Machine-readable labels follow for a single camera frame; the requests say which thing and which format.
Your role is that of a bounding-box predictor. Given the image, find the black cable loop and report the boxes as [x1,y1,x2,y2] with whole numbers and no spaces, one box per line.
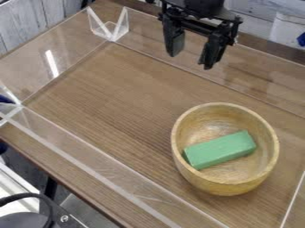
[0,191,57,228]

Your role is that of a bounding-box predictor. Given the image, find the black table leg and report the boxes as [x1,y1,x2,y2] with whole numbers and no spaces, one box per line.
[44,177,59,200]

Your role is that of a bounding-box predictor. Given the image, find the green rectangular block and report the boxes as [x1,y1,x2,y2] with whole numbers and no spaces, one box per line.
[182,130,255,170]

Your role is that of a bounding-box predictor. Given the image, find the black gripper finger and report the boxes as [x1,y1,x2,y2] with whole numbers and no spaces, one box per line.
[198,32,227,70]
[162,14,184,57]

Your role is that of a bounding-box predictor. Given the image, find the clear acrylic corner bracket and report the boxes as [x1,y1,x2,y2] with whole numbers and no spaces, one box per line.
[85,7,128,42]

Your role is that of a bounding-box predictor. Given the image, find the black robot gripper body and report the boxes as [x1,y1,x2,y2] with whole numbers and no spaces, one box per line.
[158,0,243,45]

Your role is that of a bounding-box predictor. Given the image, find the white container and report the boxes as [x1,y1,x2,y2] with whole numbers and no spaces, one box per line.
[269,12,305,51]

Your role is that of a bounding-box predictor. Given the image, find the brown wooden bowl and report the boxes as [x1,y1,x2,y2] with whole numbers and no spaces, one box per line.
[170,102,279,196]

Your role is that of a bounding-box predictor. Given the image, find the blue object at left edge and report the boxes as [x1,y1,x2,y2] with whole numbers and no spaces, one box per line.
[0,94,14,104]

